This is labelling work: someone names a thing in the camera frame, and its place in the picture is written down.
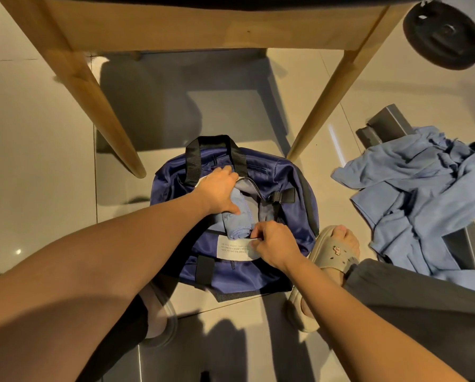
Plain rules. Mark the person's left hand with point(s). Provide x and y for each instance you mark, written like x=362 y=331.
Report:
x=217 y=191

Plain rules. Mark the person's right hand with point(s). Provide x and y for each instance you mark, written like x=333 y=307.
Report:
x=277 y=246

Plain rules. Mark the single blue-grey towel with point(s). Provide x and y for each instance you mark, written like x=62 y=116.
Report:
x=241 y=218

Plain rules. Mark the navy blue bag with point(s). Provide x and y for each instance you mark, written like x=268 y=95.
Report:
x=174 y=187

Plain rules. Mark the pile of blue-grey towels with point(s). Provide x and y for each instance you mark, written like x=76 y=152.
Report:
x=420 y=203

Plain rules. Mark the person's left forearm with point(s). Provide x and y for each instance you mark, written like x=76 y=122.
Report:
x=78 y=282

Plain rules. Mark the person's right forearm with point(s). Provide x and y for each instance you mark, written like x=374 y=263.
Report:
x=357 y=330

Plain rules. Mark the person's left leg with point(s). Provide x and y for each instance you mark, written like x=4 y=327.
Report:
x=134 y=334

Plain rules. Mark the wooden chair with black seat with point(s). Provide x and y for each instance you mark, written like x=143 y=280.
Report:
x=221 y=24

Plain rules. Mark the loose black weight plate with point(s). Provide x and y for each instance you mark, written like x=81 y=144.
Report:
x=444 y=34

